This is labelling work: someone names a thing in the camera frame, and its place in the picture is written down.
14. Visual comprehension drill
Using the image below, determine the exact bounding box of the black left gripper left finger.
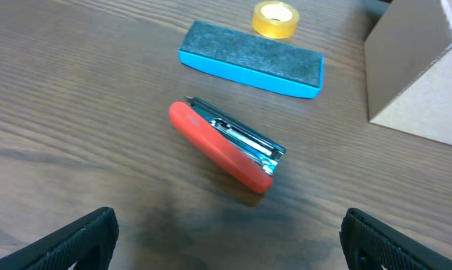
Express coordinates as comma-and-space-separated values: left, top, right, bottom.
0, 207, 119, 270

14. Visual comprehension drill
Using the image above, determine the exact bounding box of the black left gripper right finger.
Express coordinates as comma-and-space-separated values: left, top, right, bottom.
340, 208, 452, 270

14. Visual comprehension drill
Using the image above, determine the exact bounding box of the blue whiteboard eraser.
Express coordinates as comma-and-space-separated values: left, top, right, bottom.
178, 20, 325, 99

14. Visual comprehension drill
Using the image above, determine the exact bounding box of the yellow tape roll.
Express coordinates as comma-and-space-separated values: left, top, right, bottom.
251, 1, 300, 39

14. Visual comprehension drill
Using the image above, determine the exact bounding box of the open cardboard box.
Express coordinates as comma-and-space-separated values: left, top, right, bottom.
364, 0, 452, 146

